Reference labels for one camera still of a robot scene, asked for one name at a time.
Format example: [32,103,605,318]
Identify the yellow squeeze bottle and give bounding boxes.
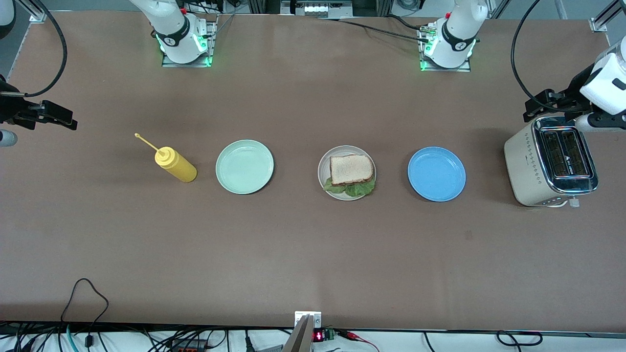
[134,132,198,183]

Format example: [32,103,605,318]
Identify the toasted bread slice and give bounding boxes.
[330,154,375,186]

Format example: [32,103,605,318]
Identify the green lettuce leaf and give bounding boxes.
[323,177,377,198]

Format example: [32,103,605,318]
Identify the blue plate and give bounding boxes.
[407,147,467,202]

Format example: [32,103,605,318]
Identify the mint green plate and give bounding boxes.
[216,140,274,195]

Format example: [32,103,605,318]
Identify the beige plate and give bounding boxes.
[318,145,377,201]

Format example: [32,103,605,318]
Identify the beige toaster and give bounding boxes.
[504,114,599,207]

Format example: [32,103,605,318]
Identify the grey background control box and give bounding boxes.
[281,0,353,18]

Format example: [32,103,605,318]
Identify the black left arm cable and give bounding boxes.
[511,0,582,112]

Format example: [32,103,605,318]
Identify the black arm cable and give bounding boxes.
[15,0,68,98]
[511,0,582,112]

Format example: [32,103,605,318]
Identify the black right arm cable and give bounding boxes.
[15,0,68,98]

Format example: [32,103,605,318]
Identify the aluminium corner post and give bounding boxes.
[17,0,48,23]
[589,0,626,32]

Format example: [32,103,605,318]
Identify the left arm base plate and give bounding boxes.
[420,27,472,72]

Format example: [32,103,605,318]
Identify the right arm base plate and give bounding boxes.
[161,20,217,68]

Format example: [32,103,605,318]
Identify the black looped table cable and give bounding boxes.
[61,279,109,349]

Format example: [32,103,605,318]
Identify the black base power cable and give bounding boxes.
[318,15,431,42]

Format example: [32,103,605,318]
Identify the black coiled cable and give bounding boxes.
[496,331,543,347]

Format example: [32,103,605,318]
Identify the red clip cable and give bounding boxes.
[336,330,381,352]

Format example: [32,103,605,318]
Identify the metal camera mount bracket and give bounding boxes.
[294,311,322,329]

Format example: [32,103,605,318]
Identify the aluminium camera mount post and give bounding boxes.
[281,315,313,352]

